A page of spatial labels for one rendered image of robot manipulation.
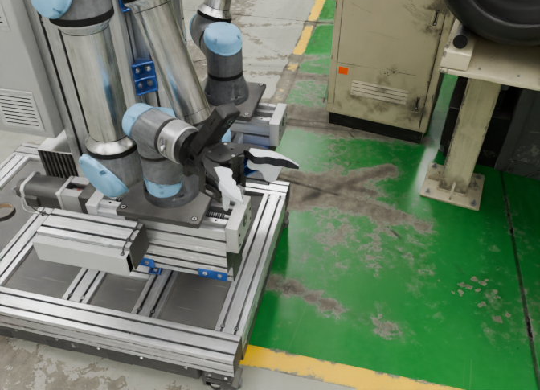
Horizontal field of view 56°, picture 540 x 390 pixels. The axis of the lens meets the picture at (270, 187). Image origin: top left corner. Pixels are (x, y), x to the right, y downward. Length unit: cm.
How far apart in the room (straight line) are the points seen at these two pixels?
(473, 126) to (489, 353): 93
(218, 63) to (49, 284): 95
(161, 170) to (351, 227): 139
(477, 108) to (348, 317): 101
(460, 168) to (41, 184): 175
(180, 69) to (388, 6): 161
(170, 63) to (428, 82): 178
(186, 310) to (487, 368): 104
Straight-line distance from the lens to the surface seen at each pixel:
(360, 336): 193
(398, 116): 276
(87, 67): 104
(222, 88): 166
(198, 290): 177
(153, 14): 105
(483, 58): 193
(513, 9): 202
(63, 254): 144
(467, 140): 238
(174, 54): 106
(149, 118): 98
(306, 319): 195
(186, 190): 130
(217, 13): 172
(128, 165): 115
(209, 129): 86
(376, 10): 255
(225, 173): 83
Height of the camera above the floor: 160
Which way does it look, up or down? 41 degrees down
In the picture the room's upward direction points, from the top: straight up
